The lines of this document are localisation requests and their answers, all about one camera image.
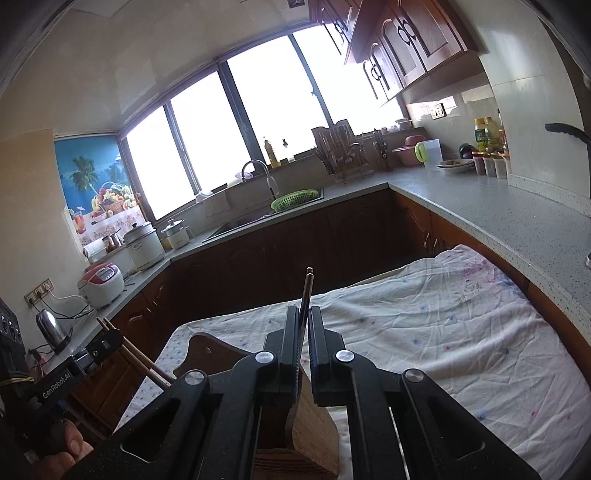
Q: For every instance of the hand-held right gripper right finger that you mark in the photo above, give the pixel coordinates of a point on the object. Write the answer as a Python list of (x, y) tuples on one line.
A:
[(323, 360)]

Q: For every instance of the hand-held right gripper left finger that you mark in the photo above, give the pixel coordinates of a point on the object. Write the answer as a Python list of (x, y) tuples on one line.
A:
[(291, 350)]

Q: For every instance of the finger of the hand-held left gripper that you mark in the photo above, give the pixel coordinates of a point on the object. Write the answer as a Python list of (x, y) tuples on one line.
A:
[(107, 346)]

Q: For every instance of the wooden utensil holder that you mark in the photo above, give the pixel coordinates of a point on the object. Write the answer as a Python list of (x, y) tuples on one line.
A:
[(314, 429)]

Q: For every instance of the person's left hand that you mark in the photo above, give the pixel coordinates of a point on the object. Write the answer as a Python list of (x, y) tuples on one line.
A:
[(64, 447)]

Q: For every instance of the steel electric kettle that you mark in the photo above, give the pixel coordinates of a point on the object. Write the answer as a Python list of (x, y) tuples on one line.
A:
[(51, 330)]

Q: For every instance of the pink and white rice cooker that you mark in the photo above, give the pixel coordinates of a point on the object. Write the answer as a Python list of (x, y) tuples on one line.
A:
[(101, 284)]

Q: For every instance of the paper towel roll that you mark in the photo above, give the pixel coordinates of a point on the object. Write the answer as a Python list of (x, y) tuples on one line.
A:
[(94, 251)]

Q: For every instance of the large white electric cooker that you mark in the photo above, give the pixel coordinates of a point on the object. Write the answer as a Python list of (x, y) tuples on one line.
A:
[(143, 249)]

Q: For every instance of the white speckled tablecloth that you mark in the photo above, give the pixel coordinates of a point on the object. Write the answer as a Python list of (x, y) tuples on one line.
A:
[(438, 323)]

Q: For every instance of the small white pot glass lid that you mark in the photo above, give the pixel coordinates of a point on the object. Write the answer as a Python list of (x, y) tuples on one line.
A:
[(178, 237)]

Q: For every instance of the steel kitchen sink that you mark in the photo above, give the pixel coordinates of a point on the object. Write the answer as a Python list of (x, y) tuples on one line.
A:
[(240, 224)]

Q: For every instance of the green plastic colander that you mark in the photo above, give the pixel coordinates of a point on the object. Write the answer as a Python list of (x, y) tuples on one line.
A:
[(295, 198)]

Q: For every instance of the curved metal faucet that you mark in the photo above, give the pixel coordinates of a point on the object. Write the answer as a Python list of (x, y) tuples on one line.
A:
[(272, 184)]

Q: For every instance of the yellow dish soap bottle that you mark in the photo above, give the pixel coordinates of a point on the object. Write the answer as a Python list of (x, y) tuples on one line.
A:
[(272, 157)]

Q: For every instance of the metal dish rack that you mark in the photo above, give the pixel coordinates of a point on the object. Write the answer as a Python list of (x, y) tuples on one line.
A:
[(341, 152)]

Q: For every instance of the pink plastic basin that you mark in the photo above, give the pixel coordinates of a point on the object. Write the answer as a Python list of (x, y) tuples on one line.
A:
[(406, 154)]

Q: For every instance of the white plate with food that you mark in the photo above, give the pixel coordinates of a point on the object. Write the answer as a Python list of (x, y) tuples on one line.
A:
[(455, 166)]

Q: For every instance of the large kitchen window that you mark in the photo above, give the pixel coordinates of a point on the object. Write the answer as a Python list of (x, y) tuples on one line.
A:
[(268, 115)]

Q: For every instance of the white spice jar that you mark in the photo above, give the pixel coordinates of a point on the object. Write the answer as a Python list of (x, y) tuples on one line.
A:
[(479, 167), (501, 168), (490, 168)]

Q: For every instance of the small white container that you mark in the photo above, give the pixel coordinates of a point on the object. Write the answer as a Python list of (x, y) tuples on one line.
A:
[(404, 124)]

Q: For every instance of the black wok with lid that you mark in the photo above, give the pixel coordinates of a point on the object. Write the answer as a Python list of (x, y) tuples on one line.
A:
[(563, 129)]

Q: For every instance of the wall socket strip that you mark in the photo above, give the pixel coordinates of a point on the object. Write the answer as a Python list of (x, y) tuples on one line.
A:
[(39, 290)]

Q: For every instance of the tropical fruit wall poster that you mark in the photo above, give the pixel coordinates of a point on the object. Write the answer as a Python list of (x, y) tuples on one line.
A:
[(87, 170)]

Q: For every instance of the brown wooden wall cabinet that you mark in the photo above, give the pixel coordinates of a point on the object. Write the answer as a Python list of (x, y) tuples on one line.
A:
[(337, 18), (415, 41)]

